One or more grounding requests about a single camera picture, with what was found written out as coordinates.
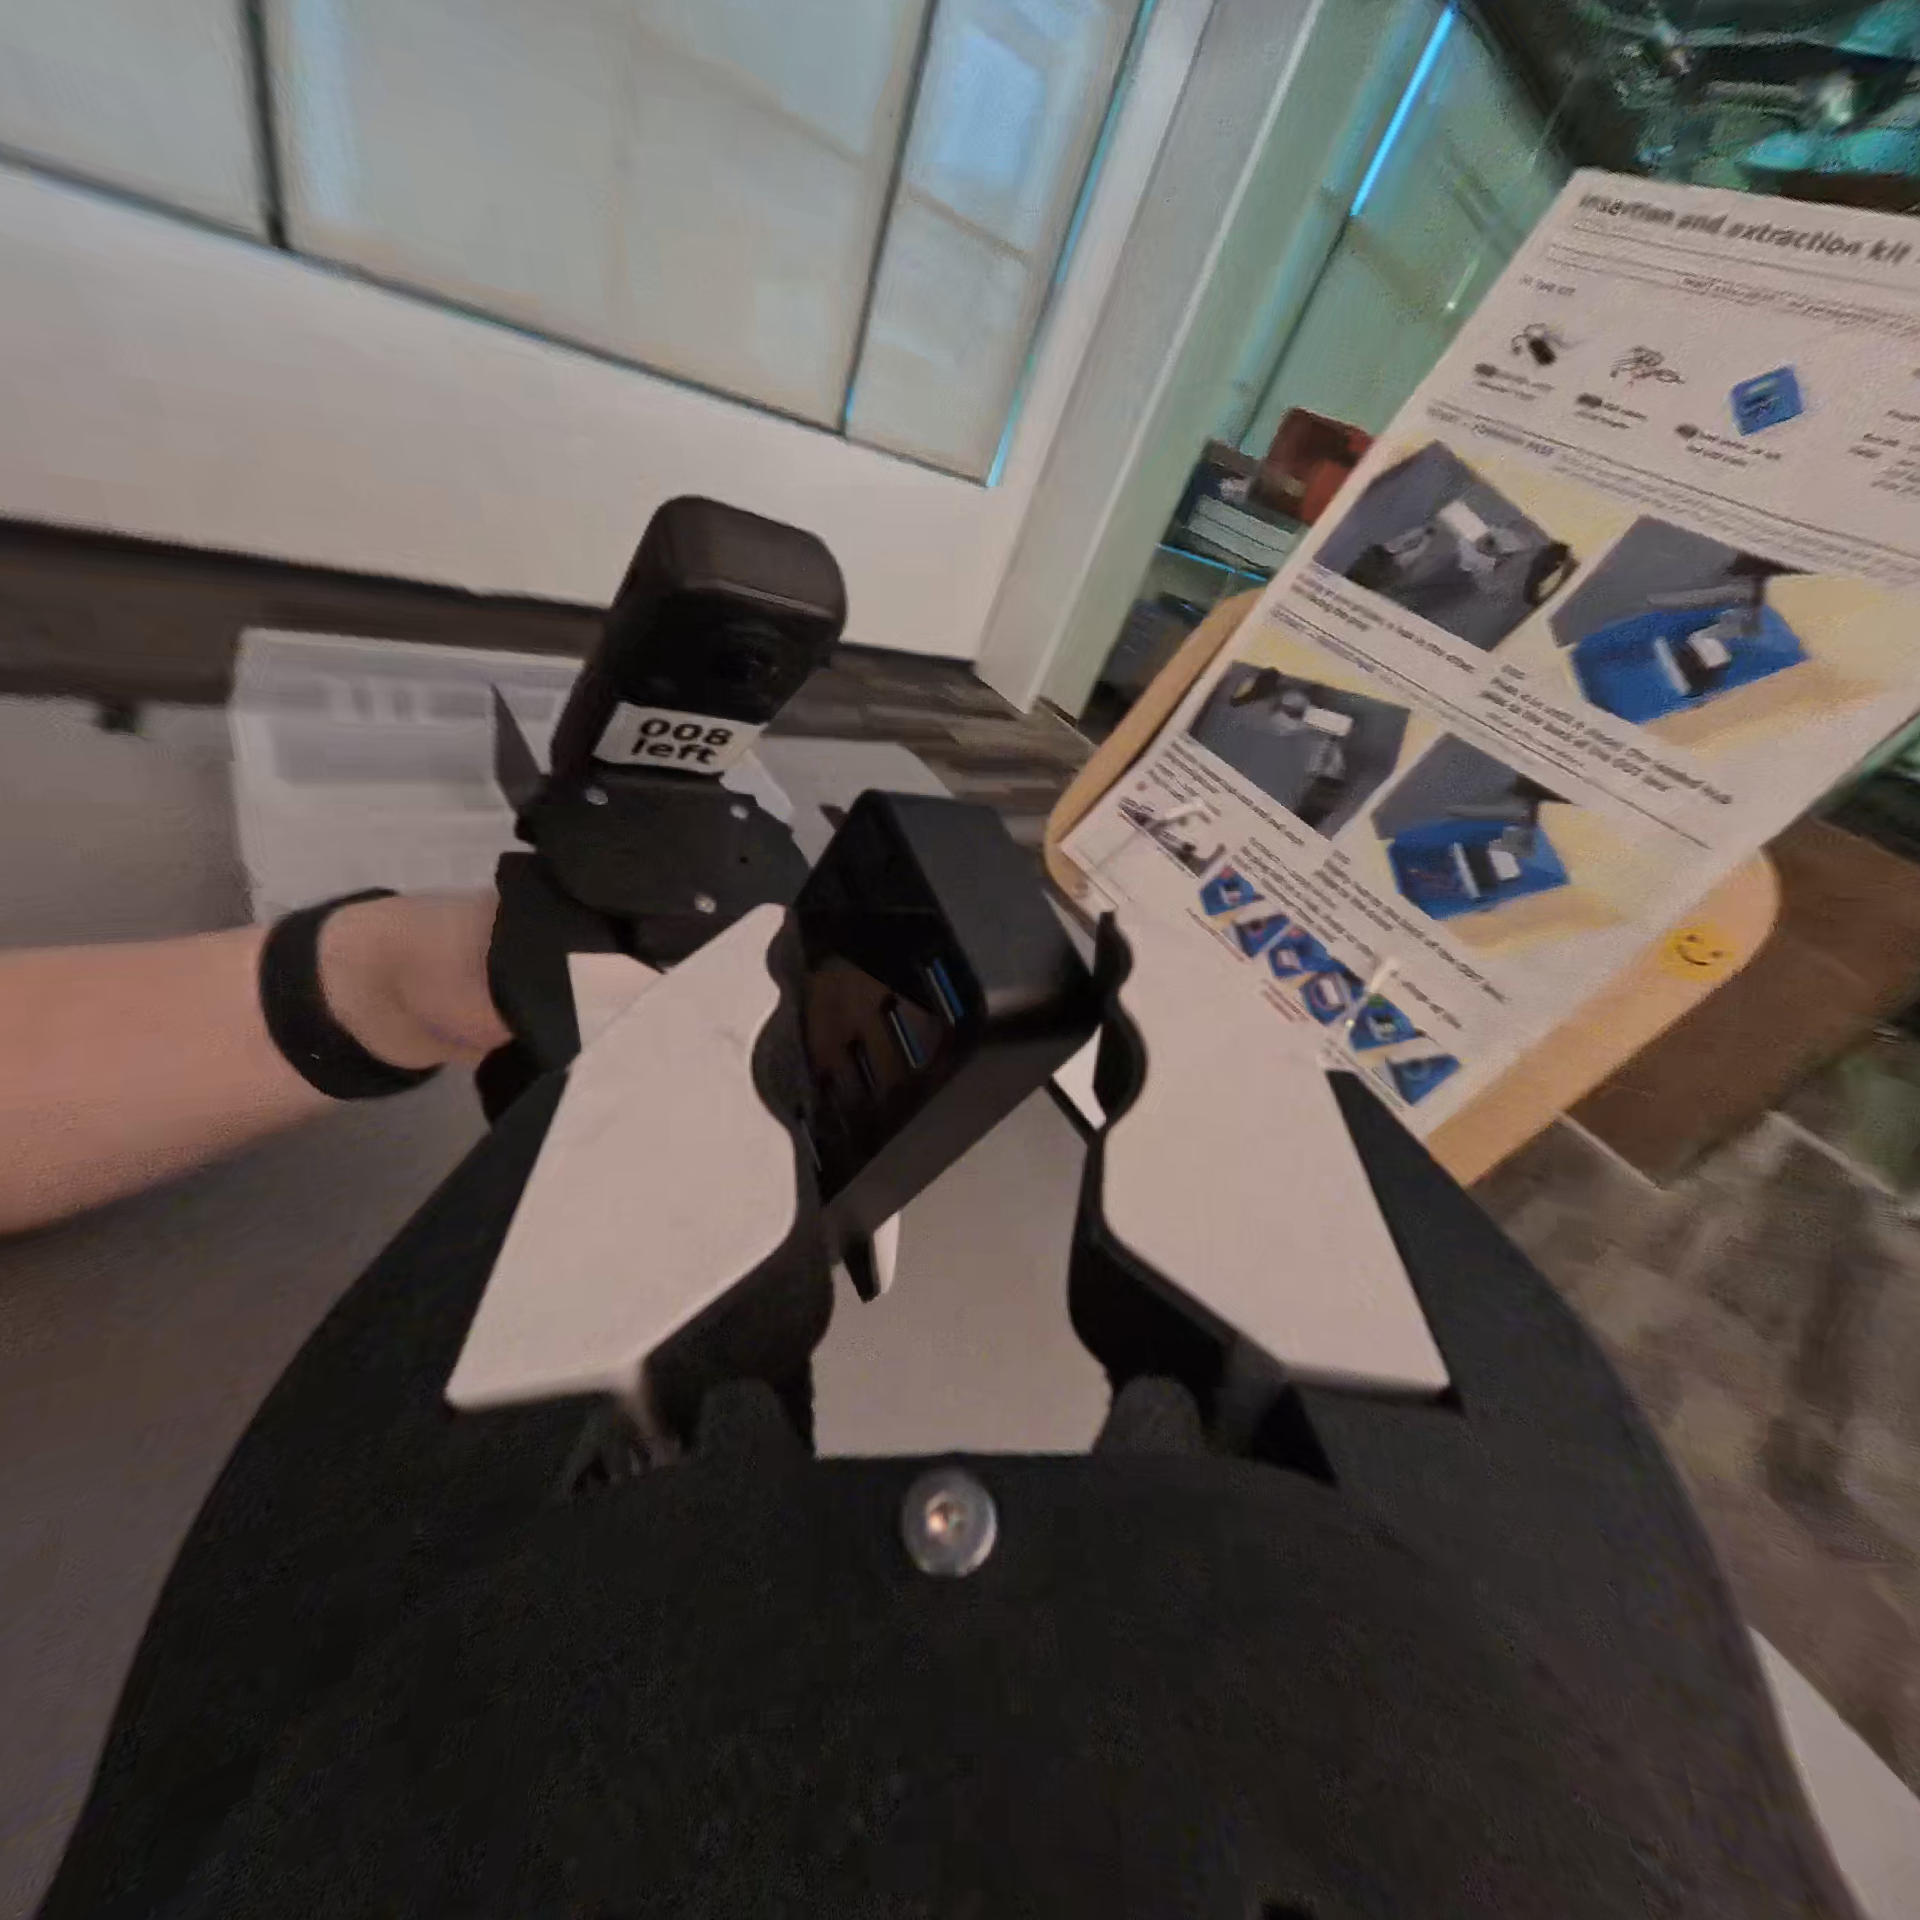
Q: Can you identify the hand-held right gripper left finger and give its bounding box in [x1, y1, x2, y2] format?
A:
[449, 902, 834, 1464]

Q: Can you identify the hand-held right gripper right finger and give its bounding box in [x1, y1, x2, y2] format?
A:
[1057, 911, 1453, 1479]

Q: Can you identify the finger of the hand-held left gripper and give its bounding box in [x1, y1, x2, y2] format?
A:
[566, 951, 665, 1063]

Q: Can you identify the black USB hub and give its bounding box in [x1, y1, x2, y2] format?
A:
[756, 790, 1097, 1300]

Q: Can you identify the clear plastic bin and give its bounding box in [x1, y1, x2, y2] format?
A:
[232, 626, 932, 923]

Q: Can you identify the person's left forearm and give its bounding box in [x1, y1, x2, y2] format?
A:
[0, 920, 324, 1238]

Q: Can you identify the person's left hand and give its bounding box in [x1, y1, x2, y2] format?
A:
[322, 894, 514, 1068]

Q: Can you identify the black wristband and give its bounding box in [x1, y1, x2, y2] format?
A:
[259, 886, 443, 1101]

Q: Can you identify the brown cardboard box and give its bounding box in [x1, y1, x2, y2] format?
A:
[1574, 815, 1920, 1187]

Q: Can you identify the frosted glass window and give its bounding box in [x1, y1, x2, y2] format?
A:
[0, 0, 1161, 487]

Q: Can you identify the wooden instruction board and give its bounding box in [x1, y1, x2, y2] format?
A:
[1045, 167, 1920, 1187]

